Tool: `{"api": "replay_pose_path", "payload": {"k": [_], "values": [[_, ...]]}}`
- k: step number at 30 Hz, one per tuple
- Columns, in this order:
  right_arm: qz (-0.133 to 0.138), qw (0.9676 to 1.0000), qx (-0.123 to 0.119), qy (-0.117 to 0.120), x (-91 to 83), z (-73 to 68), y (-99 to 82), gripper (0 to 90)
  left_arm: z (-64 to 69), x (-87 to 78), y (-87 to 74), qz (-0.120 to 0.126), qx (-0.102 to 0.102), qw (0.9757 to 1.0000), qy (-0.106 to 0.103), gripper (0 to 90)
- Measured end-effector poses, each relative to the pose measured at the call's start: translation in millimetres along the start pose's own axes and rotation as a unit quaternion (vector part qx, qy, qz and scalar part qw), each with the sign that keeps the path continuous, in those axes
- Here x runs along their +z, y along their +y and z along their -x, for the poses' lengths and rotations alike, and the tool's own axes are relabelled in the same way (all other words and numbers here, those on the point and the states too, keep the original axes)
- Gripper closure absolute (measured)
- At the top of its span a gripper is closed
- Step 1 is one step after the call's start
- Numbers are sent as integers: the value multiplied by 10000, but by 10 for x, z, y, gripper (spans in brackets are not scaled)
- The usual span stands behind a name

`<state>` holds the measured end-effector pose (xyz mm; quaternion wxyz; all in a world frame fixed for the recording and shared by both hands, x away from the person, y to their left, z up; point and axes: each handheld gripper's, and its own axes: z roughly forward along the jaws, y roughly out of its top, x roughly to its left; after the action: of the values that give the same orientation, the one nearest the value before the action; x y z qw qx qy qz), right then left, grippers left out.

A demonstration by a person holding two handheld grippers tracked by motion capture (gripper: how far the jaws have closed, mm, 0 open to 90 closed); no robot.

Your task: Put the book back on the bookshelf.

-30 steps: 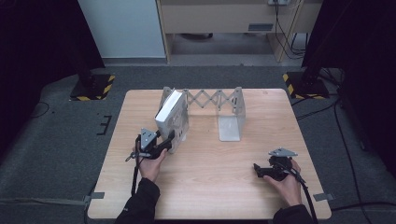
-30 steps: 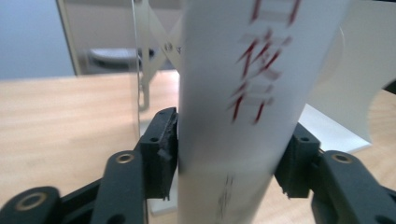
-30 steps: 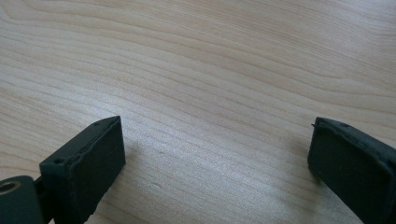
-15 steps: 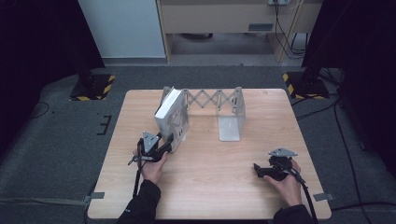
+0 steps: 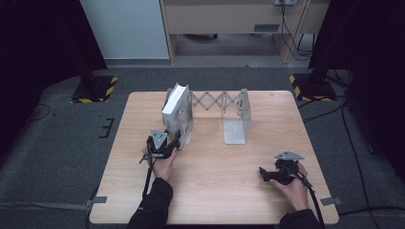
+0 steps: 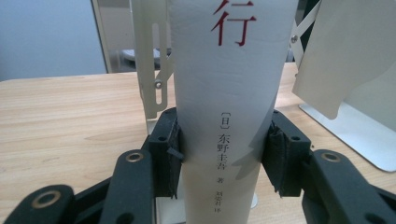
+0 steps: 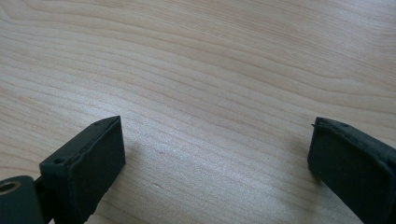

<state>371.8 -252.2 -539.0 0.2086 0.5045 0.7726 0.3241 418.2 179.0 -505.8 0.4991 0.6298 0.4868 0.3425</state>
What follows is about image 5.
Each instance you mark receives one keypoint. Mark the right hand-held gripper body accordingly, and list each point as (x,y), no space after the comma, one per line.
(286,171)

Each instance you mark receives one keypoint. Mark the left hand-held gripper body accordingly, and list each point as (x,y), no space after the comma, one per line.
(158,148)

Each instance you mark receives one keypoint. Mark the white book with grey figures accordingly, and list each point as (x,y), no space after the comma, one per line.
(176,111)

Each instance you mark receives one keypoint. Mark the expandable metal book stand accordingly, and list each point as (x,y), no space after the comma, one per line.
(234,117)

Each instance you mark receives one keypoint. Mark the person's left hand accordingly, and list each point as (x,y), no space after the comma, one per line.
(164,168)

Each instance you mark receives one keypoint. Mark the person's right hand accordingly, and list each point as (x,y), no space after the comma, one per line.
(293,194)

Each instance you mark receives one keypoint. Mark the grey tape piece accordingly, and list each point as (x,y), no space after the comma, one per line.
(95,201)
(331,201)

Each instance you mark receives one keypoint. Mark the black yellow-striped stand base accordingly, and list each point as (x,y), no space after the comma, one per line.
(94,90)
(313,89)

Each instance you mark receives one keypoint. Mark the black stand pole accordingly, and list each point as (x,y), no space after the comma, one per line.
(87,76)
(320,63)

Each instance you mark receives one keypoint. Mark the white panel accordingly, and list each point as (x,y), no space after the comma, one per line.
(127,28)

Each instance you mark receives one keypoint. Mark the light wooden desk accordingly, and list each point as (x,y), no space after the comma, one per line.
(223,19)

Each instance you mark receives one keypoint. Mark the black curtain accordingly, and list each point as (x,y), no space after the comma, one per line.
(38,57)
(372,63)

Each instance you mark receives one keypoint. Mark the grey label on desk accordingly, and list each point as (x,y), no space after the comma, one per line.
(266,27)

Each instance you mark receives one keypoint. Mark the white power strip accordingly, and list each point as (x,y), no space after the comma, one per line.
(284,2)

